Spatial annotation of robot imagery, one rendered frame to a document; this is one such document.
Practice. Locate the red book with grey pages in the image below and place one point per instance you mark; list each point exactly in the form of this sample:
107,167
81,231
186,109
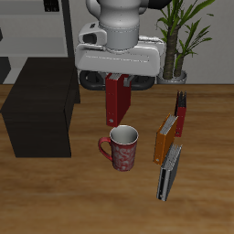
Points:
117,100

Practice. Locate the orange book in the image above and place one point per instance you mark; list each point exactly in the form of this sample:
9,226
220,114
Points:
164,140

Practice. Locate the green pot plant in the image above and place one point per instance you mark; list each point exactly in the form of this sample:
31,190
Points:
170,51

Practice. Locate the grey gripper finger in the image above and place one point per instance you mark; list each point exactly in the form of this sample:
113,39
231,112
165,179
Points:
128,80

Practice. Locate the red book with dark pages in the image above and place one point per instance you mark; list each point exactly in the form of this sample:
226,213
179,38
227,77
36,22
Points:
180,117

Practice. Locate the red patterned mug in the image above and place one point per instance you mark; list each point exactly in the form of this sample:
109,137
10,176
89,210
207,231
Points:
123,152

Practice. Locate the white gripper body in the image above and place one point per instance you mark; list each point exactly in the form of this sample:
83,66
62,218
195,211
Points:
122,61

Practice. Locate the black upright post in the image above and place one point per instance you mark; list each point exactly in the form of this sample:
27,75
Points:
68,27

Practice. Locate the dark brown desk caddy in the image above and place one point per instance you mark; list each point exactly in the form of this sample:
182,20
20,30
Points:
36,109

